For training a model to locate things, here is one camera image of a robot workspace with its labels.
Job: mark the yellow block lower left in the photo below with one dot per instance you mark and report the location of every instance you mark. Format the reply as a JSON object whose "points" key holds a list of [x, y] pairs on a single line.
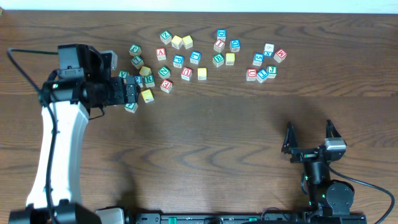
{"points": [[147, 96]]}

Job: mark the blue letter D block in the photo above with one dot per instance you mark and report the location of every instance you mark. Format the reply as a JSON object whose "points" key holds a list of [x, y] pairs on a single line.
{"points": [[221, 34]]}

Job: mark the green number 1 block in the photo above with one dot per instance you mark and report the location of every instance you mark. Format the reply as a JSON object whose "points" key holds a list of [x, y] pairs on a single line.
{"points": [[137, 62]]}

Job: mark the red letter M block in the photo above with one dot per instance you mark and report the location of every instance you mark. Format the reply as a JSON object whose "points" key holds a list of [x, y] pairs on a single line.
{"points": [[280, 55]]}

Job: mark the red letter E block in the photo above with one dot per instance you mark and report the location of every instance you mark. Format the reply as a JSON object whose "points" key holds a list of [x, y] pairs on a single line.
{"points": [[166, 86]]}

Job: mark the red letter u block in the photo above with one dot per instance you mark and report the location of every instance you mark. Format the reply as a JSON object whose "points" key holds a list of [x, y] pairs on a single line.
{"points": [[186, 73], [251, 75]]}

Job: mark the yellow block of pair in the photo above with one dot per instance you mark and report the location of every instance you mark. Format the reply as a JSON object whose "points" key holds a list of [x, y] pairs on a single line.
{"points": [[187, 42], [177, 42]]}

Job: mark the green block under gripper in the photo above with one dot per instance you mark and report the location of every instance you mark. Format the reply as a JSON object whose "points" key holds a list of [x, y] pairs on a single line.
{"points": [[131, 107]]}

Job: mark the yellow block beside B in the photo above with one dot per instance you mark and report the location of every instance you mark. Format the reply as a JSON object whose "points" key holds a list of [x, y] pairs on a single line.
{"points": [[230, 58]]}

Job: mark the yellow letter S block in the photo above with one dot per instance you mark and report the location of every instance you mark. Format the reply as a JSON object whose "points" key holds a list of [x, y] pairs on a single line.
{"points": [[202, 73]]}

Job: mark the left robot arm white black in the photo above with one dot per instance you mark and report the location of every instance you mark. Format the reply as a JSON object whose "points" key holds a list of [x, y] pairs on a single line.
{"points": [[66, 103]]}

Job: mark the red letter U block right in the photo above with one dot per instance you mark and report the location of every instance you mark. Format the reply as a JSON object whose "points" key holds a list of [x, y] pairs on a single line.
{"points": [[251, 75]]}

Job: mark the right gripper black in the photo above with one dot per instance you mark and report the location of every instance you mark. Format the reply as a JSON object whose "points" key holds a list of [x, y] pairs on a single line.
{"points": [[291, 146]]}

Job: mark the red letter I block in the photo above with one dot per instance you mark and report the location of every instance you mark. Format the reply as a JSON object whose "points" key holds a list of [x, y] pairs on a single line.
{"points": [[219, 46]]}

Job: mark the yellow block right of pair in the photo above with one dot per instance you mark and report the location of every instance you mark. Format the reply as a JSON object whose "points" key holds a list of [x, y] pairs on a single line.
{"points": [[187, 42]]}

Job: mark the blue letter X block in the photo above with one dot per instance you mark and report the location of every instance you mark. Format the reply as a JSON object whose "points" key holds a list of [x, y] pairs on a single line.
{"points": [[268, 50]]}

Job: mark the blue number 2 block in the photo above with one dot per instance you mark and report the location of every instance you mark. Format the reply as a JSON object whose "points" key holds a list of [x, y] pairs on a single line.
{"points": [[139, 81]]}

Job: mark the red letter U block centre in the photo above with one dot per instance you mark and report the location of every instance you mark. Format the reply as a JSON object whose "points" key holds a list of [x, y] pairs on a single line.
{"points": [[186, 73]]}

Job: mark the green letter V block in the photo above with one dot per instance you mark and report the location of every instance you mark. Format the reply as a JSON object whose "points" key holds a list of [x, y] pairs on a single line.
{"points": [[123, 74]]}

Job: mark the blue letter L block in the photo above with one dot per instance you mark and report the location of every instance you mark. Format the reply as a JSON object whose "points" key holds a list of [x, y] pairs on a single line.
{"points": [[195, 57]]}

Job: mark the green letter Z block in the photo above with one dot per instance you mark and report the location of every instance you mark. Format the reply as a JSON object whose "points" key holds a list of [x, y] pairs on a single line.
{"points": [[166, 37]]}

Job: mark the green letter B block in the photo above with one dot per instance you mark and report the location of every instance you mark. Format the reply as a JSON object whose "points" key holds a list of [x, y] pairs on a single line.
{"points": [[218, 60]]}

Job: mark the green letter J block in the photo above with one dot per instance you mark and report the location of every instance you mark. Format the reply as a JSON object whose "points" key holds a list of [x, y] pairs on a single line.
{"points": [[272, 71]]}

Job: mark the blue number 5 block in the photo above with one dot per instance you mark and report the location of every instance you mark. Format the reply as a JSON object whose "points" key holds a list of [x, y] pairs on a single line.
{"points": [[258, 59]]}

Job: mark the red letter A block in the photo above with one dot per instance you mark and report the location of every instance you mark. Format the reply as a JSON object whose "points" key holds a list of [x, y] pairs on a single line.
{"points": [[161, 54]]}

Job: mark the blue letter P block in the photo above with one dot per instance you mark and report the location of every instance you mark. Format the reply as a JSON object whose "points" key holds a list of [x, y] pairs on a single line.
{"points": [[178, 61]]}

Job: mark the green letter N block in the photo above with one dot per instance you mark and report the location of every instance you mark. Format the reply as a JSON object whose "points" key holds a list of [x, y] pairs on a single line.
{"points": [[164, 72]]}

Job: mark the green letter R block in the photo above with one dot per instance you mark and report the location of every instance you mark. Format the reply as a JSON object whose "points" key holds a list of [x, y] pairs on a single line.
{"points": [[149, 81]]}

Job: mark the yellow block near R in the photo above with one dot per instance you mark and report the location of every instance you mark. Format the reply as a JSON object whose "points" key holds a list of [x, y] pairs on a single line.
{"points": [[145, 71]]}

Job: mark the yellow block left of pair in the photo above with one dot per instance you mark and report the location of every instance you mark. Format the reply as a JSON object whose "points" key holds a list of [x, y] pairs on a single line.
{"points": [[177, 42]]}

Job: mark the blue letter I block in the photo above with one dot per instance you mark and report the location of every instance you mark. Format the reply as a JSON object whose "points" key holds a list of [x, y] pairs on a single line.
{"points": [[262, 75]]}

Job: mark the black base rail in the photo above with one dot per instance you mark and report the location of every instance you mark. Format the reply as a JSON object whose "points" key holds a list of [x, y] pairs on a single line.
{"points": [[248, 218]]}

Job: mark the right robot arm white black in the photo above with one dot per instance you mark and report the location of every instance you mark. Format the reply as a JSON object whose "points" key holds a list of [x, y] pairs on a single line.
{"points": [[328, 197]]}

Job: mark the blue letter Q block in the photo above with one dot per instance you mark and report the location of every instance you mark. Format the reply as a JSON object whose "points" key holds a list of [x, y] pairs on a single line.
{"points": [[235, 45]]}

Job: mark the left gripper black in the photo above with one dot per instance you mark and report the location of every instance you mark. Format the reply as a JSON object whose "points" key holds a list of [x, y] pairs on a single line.
{"points": [[119, 97]]}

